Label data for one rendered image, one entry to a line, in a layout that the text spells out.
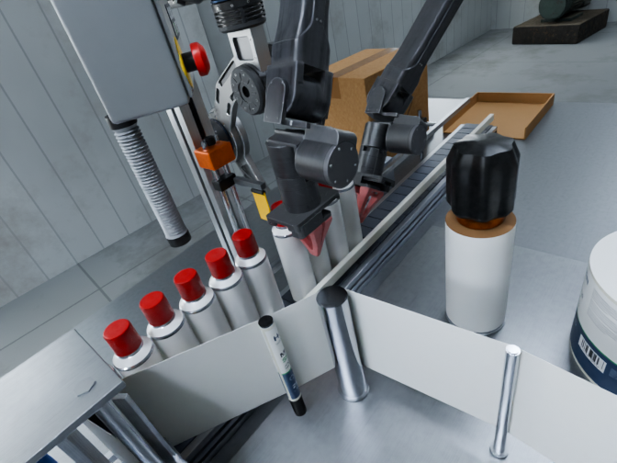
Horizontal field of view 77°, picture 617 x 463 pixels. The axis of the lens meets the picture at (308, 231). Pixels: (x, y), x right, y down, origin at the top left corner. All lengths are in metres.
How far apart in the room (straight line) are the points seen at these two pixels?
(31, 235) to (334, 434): 2.75
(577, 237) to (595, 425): 0.56
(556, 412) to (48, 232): 2.99
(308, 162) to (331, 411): 0.34
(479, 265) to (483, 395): 0.17
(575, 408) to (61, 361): 0.47
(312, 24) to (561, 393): 0.47
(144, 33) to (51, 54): 2.52
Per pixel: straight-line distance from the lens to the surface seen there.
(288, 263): 0.67
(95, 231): 3.20
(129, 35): 0.50
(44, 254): 3.17
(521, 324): 0.69
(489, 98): 1.69
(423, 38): 0.85
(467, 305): 0.62
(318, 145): 0.48
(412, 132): 0.76
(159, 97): 0.50
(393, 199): 0.98
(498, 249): 0.55
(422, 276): 0.75
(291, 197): 0.54
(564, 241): 0.95
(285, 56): 0.52
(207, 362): 0.50
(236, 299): 0.59
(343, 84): 1.16
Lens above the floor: 1.39
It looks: 34 degrees down
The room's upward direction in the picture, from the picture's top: 14 degrees counter-clockwise
